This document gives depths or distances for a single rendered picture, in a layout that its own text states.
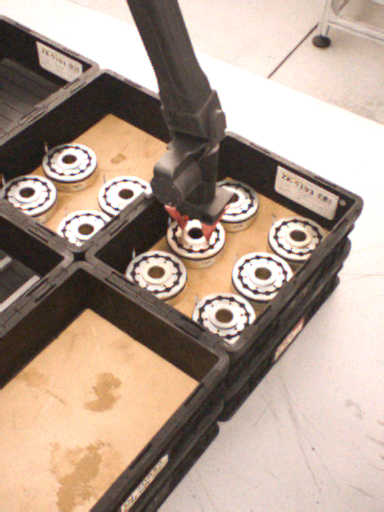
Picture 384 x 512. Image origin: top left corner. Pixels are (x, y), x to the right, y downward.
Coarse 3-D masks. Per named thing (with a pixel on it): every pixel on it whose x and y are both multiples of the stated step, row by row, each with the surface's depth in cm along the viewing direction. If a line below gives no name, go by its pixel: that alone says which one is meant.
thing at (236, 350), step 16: (256, 144) 137; (288, 160) 134; (304, 176) 132; (320, 176) 132; (336, 192) 130; (352, 192) 129; (144, 208) 126; (352, 208) 127; (128, 224) 123; (352, 224) 127; (336, 240) 124; (320, 256) 120; (112, 272) 117; (304, 272) 118; (128, 288) 115; (288, 288) 116; (160, 304) 113; (272, 304) 114; (192, 320) 111; (256, 320) 112; (208, 336) 110; (240, 336) 110; (256, 336) 112; (240, 352) 109
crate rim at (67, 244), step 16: (128, 80) 148; (64, 96) 144; (48, 112) 141; (16, 128) 138; (0, 144) 135; (16, 208) 125; (128, 208) 125; (32, 224) 123; (112, 224) 123; (64, 240) 121; (96, 240) 121; (80, 256) 120
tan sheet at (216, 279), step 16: (256, 192) 143; (272, 208) 140; (256, 224) 138; (272, 224) 138; (160, 240) 134; (240, 240) 135; (256, 240) 135; (224, 256) 132; (240, 256) 133; (192, 272) 130; (208, 272) 130; (224, 272) 130; (192, 288) 128; (208, 288) 128; (224, 288) 128; (176, 304) 125; (192, 304) 126
